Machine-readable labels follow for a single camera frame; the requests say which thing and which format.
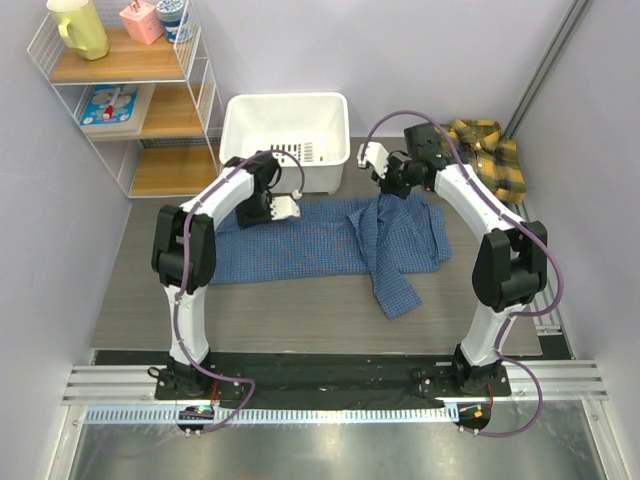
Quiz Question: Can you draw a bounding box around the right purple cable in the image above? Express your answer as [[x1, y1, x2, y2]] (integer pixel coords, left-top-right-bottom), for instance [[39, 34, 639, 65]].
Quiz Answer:
[[359, 110, 566, 439]]

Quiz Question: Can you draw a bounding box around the blue white picture book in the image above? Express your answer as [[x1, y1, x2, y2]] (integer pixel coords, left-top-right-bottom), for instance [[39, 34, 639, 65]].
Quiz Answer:
[[79, 84, 138, 134]]

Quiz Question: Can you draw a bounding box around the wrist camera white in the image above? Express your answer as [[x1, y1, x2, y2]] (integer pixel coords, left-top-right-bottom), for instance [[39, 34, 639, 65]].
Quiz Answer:
[[356, 141, 389, 180], [269, 190, 302, 221]]

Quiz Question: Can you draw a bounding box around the white slotted cable duct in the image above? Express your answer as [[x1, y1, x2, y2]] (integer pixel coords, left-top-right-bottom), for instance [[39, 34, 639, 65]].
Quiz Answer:
[[84, 404, 459, 427]]

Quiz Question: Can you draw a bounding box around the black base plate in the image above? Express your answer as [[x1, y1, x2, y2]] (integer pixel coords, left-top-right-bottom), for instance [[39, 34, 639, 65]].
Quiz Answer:
[[147, 352, 512, 411]]

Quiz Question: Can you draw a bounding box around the blue white round tin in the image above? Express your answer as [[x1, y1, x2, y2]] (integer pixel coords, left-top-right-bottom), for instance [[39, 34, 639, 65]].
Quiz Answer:
[[156, 0, 192, 44]]

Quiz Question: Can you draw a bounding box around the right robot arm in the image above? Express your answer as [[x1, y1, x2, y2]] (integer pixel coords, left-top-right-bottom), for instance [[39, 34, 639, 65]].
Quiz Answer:
[[358, 123, 548, 397]]

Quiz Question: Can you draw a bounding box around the blue checked long sleeve shirt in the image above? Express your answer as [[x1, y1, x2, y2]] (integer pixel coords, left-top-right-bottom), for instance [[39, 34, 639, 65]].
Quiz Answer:
[[212, 193, 451, 320]]

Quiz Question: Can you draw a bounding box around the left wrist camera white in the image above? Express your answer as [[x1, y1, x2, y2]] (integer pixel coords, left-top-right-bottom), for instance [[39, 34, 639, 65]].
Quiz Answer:
[[269, 190, 302, 221]]

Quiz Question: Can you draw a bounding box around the aluminium frame rail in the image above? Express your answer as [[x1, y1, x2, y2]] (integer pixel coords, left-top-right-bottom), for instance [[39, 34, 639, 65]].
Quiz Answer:
[[62, 360, 608, 406]]

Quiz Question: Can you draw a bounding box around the white wire shelf rack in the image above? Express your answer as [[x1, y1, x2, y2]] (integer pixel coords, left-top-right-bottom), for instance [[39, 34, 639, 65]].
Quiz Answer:
[[28, 1, 224, 198]]

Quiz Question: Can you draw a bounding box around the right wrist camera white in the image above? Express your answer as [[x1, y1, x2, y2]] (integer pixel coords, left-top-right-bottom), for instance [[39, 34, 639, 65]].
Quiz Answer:
[[356, 141, 389, 180]]

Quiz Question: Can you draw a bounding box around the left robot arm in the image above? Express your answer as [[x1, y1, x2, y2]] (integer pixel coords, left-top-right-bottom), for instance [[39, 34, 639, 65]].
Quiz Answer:
[[148, 150, 280, 400]]

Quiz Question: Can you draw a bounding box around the yellow plaid folded shirt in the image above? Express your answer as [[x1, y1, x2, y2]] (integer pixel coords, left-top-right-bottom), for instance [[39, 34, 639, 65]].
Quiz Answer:
[[443, 119, 527, 204]]

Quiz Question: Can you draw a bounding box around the white plastic basket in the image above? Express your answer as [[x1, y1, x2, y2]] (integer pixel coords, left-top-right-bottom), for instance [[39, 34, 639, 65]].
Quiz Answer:
[[219, 92, 350, 194]]

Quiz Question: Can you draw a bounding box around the yellow plastic pitcher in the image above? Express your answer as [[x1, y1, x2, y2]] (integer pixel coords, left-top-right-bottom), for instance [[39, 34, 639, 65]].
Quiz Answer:
[[46, 0, 109, 61]]

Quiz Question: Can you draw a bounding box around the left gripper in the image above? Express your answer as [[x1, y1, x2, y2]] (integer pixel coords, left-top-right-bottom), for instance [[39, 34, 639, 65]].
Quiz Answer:
[[235, 193, 277, 230]]

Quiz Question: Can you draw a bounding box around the pink box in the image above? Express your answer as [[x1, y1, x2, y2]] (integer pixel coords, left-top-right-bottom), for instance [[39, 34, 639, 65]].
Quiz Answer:
[[119, 1, 163, 45]]

